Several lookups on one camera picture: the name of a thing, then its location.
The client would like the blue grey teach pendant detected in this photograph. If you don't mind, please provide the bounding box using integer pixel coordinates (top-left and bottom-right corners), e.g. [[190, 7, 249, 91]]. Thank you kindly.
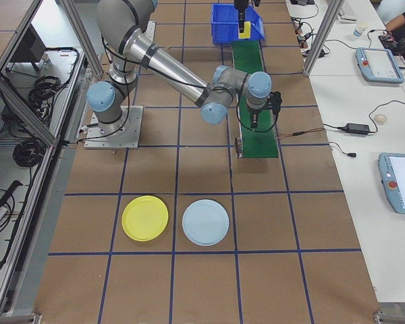
[[377, 152, 405, 215], [354, 47, 405, 84]]

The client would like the black handled tool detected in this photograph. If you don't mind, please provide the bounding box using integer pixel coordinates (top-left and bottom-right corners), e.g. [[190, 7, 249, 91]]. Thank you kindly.
[[0, 180, 24, 209]]

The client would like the blue plastic storage bin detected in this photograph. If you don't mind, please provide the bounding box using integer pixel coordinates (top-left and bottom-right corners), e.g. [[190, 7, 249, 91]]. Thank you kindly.
[[211, 3, 267, 46]]

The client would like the aluminium profile post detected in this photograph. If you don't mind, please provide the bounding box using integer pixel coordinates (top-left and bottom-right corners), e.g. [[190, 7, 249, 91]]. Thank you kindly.
[[302, 0, 346, 78]]

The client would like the yellow foam block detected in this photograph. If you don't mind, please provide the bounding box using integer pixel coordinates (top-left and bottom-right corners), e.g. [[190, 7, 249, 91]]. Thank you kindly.
[[238, 20, 252, 40]]

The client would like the green conveyor belt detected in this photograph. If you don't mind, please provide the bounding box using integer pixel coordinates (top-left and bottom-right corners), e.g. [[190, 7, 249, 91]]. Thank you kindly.
[[231, 39, 280, 160]]

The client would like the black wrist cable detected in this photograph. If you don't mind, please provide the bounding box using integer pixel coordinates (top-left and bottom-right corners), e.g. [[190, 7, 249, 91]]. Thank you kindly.
[[235, 86, 278, 133]]

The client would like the red thin cable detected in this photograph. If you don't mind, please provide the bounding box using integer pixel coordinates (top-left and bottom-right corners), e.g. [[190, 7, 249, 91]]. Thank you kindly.
[[276, 127, 325, 138]]

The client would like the yellow plate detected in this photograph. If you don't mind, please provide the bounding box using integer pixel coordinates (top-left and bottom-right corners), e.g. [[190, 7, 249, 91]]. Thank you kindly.
[[121, 194, 169, 242]]

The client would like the black box in frame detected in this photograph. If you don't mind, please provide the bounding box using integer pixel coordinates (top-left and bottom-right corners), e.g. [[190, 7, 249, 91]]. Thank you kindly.
[[9, 25, 49, 65]]

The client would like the white paper cup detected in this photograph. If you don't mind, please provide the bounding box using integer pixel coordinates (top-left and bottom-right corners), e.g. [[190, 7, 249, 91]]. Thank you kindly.
[[352, 22, 369, 38]]

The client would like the light blue plate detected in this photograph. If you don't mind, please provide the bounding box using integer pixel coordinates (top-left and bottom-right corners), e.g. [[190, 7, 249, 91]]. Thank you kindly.
[[182, 198, 230, 246]]

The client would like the coiled black cable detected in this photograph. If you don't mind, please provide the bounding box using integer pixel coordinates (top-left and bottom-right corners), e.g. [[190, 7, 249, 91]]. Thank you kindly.
[[28, 75, 70, 109], [12, 137, 43, 168]]

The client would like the white keyboard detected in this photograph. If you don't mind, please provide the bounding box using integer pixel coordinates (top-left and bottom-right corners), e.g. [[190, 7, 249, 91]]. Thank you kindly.
[[338, 0, 359, 20]]

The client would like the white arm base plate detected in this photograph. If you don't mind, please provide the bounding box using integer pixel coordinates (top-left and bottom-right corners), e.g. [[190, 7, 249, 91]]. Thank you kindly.
[[142, 20, 157, 47], [84, 105, 144, 150]]

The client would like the V-shaped metal bar frame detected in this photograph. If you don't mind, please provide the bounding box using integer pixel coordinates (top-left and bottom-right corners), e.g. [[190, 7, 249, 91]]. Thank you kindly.
[[0, 0, 103, 317]]

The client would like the black power adapter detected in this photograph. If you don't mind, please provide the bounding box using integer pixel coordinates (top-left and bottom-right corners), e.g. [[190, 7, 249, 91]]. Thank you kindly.
[[337, 122, 371, 134]]

